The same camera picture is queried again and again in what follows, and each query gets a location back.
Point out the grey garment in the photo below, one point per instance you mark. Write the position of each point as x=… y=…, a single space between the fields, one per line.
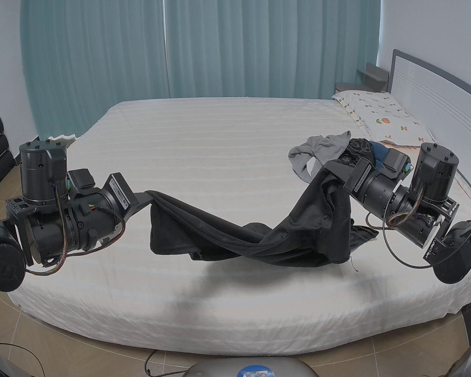
x=318 y=151

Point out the blue-green curtain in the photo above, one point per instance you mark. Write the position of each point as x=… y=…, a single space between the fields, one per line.
x=94 y=53
x=267 y=33

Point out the grey bedside table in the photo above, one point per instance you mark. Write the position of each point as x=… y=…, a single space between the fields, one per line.
x=371 y=77

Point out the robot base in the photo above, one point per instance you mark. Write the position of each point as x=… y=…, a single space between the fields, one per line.
x=219 y=369

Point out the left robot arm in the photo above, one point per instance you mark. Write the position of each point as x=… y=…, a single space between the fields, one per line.
x=43 y=171

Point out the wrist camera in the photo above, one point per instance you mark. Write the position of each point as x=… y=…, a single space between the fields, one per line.
x=80 y=181
x=396 y=161

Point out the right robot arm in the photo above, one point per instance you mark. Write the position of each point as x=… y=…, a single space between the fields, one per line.
x=435 y=171

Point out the dark blue garment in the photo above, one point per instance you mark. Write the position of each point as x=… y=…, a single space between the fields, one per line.
x=378 y=153

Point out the black T-shirt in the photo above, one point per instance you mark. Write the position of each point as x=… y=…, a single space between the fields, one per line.
x=298 y=234

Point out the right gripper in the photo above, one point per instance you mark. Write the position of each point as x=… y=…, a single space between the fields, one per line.
x=384 y=194

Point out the bed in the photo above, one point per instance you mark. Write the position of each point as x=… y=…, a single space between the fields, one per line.
x=219 y=151

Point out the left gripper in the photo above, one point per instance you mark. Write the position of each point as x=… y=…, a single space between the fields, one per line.
x=98 y=222

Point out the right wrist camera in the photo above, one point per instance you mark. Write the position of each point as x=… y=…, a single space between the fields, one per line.
x=396 y=161

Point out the white printed pillow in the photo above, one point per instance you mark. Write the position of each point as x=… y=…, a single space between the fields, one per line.
x=384 y=116

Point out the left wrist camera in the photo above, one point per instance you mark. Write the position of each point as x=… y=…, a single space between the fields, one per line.
x=80 y=181

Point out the black patterned garment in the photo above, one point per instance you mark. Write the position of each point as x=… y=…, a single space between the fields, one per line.
x=357 y=147

